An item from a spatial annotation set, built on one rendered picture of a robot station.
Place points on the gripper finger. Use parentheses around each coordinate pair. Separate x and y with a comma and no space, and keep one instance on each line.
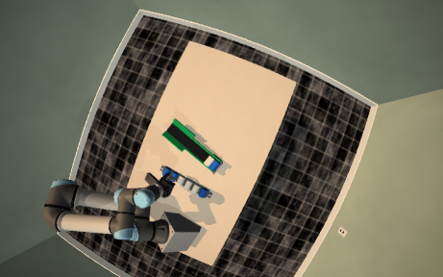
(169,177)

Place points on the grey metal tab with hex screw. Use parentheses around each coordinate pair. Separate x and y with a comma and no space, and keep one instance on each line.
(210,193)

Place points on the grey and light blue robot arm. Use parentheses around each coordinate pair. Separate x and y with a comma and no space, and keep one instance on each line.
(65,194)

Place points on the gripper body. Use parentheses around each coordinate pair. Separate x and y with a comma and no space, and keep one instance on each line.
(167,187)

